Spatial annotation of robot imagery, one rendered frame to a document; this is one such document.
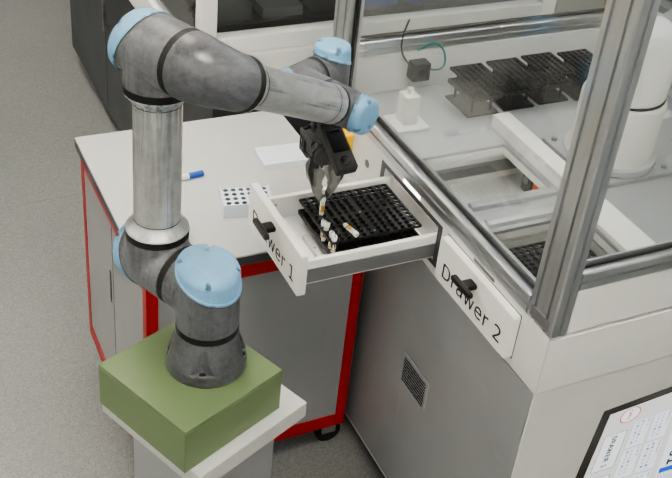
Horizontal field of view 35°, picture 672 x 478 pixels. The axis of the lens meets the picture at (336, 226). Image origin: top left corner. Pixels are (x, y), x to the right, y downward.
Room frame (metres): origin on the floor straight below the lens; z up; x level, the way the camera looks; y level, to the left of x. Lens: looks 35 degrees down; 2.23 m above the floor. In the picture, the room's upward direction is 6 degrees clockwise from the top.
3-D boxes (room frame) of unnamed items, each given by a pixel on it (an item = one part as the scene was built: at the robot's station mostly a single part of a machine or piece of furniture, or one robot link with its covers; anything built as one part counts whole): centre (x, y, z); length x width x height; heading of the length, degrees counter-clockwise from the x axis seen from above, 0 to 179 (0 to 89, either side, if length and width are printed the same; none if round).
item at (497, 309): (1.75, -0.30, 0.87); 0.29 x 0.02 x 0.11; 29
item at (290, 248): (1.87, 0.13, 0.87); 0.29 x 0.02 x 0.11; 29
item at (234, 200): (2.14, 0.22, 0.78); 0.12 x 0.08 x 0.04; 108
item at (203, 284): (1.48, 0.22, 1.03); 0.13 x 0.12 x 0.14; 53
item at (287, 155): (2.38, 0.16, 0.77); 0.13 x 0.09 x 0.02; 115
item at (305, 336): (2.24, 0.31, 0.38); 0.62 x 0.58 x 0.76; 29
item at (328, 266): (1.97, -0.06, 0.86); 0.40 x 0.26 x 0.06; 119
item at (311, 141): (1.93, 0.05, 1.11); 0.09 x 0.08 x 0.12; 29
